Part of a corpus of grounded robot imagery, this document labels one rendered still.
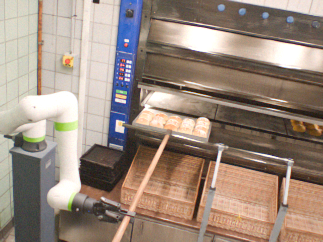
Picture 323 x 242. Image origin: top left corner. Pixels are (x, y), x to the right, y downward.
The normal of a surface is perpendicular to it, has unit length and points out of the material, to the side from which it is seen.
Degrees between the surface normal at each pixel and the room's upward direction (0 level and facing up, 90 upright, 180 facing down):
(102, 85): 90
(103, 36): 90
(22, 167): 90
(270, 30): 90
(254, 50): 70
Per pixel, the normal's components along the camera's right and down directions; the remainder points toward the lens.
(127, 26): -0.22, 0.36
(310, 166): -0.16, 0.03
